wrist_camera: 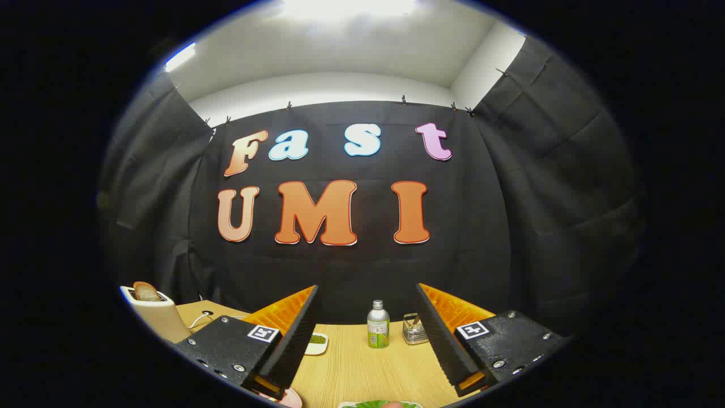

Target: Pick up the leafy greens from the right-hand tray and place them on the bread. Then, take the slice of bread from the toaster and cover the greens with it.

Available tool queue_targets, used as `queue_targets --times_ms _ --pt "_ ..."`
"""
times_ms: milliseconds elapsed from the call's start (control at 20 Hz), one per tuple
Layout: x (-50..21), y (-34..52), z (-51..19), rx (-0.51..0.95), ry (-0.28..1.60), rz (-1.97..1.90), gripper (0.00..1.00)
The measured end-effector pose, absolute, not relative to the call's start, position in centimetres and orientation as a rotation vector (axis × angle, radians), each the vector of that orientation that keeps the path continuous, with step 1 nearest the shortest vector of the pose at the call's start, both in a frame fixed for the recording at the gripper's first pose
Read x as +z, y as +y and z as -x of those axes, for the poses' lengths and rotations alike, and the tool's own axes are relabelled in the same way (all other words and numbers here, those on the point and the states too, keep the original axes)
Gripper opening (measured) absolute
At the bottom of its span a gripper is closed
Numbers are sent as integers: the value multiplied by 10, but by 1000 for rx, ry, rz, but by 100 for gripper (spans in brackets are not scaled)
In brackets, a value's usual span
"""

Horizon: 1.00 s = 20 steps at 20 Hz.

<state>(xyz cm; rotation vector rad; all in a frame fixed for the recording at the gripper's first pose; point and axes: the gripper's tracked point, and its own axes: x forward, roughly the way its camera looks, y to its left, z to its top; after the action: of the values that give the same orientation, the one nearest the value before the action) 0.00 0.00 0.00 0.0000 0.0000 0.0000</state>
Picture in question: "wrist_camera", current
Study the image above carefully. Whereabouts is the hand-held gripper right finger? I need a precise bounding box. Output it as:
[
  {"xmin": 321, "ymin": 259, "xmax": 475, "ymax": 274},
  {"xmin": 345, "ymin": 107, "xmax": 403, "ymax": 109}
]
[{"xmin": 416, "ymin": 282, "xmax": 570, "ymax": 397}]

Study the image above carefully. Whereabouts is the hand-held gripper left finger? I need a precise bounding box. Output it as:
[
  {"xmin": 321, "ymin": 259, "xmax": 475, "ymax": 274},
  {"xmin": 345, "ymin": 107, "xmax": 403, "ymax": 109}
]
[{"xmin": 173, "ymin": 284, "xmax": 319, "ymax": 401}]

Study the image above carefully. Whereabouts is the green label metal bottle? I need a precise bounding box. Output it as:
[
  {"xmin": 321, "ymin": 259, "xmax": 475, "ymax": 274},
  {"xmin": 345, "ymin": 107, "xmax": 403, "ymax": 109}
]
[{"xmin": 366, "ymin": 300, "xmax": 391, "ymax": 349}]

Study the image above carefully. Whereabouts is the white oblong plate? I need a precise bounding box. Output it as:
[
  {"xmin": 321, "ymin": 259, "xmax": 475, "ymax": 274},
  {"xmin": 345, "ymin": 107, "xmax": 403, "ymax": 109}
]
[{"xmin": 338, "ymin": 401, "xmax": 424, "ymax": 408}]

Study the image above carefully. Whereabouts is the black backdrop cloth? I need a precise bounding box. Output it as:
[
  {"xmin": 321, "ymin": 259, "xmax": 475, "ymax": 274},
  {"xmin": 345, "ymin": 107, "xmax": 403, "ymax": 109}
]
[{"xmin": 99, "ymin": 37, "xmax": 646, "ymax": 341}]

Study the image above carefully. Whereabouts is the white toaster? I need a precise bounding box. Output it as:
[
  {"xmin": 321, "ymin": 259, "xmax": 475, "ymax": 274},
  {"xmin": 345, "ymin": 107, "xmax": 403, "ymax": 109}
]
[{"xmin": 120, "ymin": 285, "xmax": 192, "ymax": 344}]

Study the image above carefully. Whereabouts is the wire mesh utensil holder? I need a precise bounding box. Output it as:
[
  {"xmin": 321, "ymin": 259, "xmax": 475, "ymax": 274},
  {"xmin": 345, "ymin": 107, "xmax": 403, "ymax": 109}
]
[{"xmin": 402, "ymin": 313, "xmax": 429, "ymax": 345}]

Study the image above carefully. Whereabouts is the white toaster cable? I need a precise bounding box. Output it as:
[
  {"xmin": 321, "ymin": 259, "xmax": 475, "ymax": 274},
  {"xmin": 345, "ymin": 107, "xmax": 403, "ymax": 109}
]
[{"xmin": 189, "ymin": 311, "xmax": 250, "ymax": 329}]

